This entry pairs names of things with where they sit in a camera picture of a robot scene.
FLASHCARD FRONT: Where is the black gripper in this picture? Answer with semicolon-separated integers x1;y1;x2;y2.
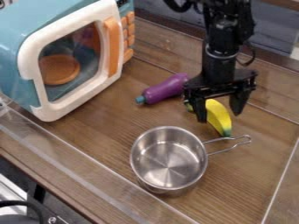
183;69;258;123

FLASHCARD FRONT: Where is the yellow toy banana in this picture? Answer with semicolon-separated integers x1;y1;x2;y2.
184;98;234;138

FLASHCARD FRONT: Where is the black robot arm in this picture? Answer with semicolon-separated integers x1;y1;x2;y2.
163;0;258;123

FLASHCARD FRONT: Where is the purple toy eggplant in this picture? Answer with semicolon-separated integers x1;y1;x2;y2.
135;73;188;104

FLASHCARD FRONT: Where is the blue white toy microwave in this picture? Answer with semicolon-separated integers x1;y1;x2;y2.
0;0;136;122

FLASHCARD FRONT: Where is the clear acrylic barrier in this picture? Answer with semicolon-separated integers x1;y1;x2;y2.
0;97;199;224

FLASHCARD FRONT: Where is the silver pot with handle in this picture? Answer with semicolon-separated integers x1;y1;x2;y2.
130;126;251;195

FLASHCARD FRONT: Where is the black cable bottom left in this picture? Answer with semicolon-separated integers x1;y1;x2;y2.
0;199;45;224

